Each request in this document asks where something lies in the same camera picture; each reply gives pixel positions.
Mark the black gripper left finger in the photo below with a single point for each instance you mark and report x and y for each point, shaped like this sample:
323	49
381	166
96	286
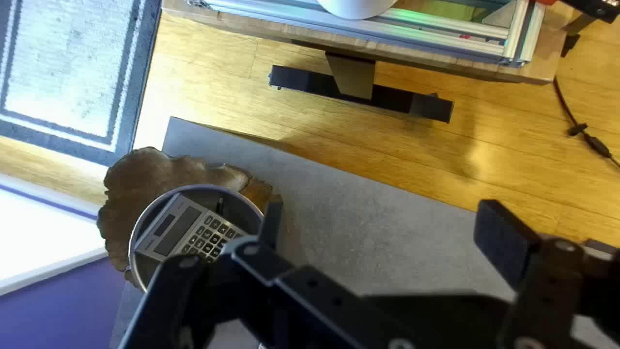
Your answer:
284	307

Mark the blue patterned floor rug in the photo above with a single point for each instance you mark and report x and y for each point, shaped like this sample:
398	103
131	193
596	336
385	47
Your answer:
73	72

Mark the silver metal bowl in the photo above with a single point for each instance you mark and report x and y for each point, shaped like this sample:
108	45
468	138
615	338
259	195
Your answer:
230	204

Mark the grey calculator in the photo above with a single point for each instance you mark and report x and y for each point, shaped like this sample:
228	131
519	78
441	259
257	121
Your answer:
187	228

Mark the grey concrete cabinet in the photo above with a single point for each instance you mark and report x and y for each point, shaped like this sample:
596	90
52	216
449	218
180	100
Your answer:
412	262

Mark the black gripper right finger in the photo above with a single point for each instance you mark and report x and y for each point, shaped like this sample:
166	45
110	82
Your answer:
555	282

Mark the brown wooden tray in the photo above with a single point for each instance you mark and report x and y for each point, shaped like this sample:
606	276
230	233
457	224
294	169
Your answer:
147	173

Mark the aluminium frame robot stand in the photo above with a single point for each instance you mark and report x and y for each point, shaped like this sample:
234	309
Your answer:
515	41

